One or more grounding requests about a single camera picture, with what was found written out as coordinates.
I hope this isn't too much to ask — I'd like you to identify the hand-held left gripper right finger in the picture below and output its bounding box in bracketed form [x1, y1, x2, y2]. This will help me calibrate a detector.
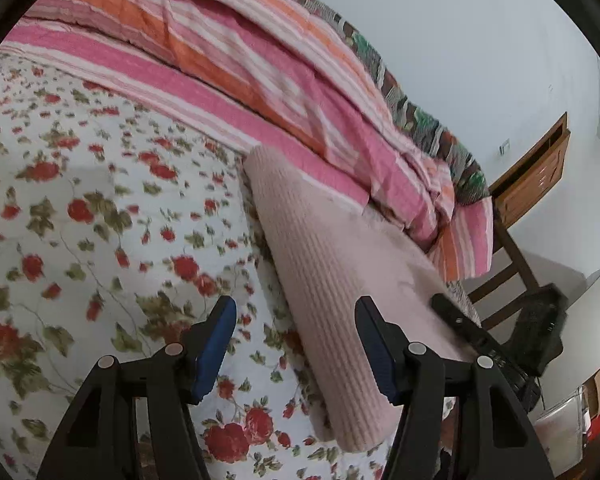
[355, 296, 556, 480]

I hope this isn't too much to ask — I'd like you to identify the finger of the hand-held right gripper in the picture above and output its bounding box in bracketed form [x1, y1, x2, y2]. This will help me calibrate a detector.
[429, 292, 487, 347]

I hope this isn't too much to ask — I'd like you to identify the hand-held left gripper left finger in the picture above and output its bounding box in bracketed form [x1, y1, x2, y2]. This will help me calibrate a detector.
[36, 295, 238, 480]

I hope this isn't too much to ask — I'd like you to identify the clear plastic storage box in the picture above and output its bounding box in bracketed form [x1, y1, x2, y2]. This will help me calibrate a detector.
[534, 385, 590, 477]

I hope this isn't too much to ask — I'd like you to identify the red rose floral bed sheet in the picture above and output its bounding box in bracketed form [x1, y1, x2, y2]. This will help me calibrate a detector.
[0, 52, 481, 480]

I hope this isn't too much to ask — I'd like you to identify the green brown patchwork blanket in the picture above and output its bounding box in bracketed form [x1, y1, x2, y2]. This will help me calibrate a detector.
[287, 0, 491, 206]

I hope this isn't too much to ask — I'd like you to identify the pink orange striped quilt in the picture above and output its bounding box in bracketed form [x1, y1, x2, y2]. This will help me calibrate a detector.
[0, 0, 496, 283]

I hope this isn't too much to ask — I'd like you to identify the pink ribbed knit sweater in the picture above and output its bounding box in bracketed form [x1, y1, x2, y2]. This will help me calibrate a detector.
[242, 145, 481, 453]

